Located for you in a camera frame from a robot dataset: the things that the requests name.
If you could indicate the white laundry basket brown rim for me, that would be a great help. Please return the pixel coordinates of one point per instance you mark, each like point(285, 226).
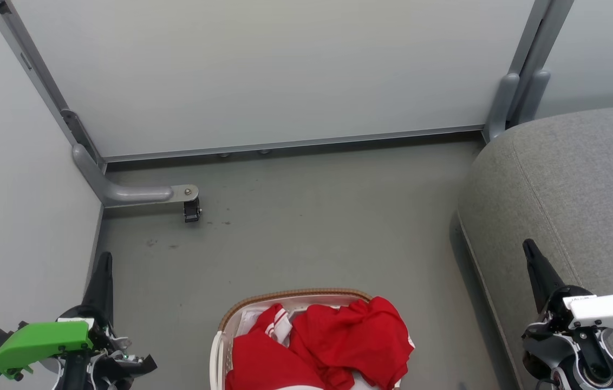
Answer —
point(295, 294)

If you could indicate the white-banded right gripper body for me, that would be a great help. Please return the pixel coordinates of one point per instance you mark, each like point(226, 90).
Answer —
point(604, 311)

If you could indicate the long grey partition foot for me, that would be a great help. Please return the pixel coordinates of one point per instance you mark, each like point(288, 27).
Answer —
point(133, 194)

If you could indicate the grey double partition post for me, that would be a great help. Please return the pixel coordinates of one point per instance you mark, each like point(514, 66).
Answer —
point(542, 43)

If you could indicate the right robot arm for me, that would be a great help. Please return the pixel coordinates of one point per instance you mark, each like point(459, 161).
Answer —
point(599, 376)

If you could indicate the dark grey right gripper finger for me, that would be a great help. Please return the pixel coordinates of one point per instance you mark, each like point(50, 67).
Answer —
point(543, 281)

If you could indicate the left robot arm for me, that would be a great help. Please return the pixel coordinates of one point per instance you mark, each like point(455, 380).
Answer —
point(76, 376)

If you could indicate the black caster wheel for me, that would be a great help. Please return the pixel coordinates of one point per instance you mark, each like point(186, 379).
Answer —
point(192, 211)

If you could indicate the short grey partition foot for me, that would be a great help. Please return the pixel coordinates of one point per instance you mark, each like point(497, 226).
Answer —
point(535, 92)
point(501, 108)

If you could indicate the red garment with white stripes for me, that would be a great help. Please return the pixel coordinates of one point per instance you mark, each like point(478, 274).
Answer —
point(263, 363)

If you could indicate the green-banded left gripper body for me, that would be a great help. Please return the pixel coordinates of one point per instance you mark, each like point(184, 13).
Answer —
point(41, 341)

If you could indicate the grey partition post with bracket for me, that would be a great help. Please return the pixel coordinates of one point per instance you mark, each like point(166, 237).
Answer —
point(44, 81)

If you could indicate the red garment with white trim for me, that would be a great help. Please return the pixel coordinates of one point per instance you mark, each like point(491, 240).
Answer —
point(355, 336)

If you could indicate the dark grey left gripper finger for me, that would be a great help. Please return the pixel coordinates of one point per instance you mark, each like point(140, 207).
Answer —
point(103, 287)

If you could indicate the grey fabric sofa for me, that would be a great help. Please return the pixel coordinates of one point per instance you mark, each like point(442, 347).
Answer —
point(582, 189)

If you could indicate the grey panel bottom rail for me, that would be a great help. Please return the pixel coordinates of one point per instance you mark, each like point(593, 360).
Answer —
point(285, 145)

